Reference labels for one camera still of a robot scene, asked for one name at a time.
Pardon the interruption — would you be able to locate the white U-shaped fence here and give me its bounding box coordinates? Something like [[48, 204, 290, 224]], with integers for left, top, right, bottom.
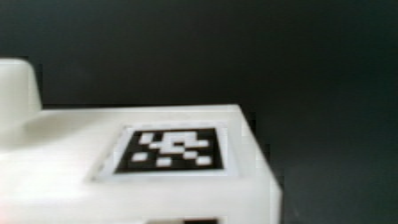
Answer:
[[0, 58, 41, 133]]

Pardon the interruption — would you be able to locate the white front drawer tray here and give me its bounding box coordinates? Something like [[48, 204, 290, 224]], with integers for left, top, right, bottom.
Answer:
[[0, 105, 281, 224]]

